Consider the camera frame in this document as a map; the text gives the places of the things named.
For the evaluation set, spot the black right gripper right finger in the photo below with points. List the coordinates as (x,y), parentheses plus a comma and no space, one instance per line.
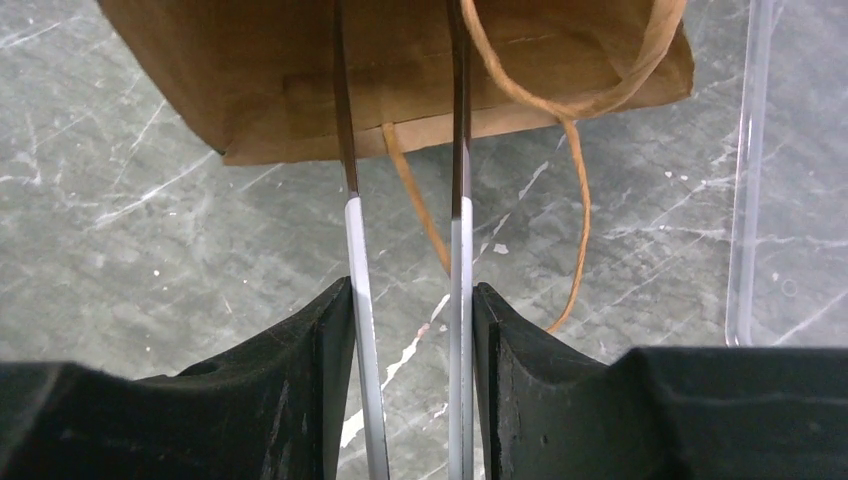
(548,411)

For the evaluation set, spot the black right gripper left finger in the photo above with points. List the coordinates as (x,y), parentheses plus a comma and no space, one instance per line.
(271,407)

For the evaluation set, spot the metal tongs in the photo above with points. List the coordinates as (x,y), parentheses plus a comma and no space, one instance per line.
(461,387)

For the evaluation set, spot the green paper bag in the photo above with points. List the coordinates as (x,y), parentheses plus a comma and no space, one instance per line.
(262,82)

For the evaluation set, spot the clear plastic tray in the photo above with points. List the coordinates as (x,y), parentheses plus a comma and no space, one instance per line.
(788,251)

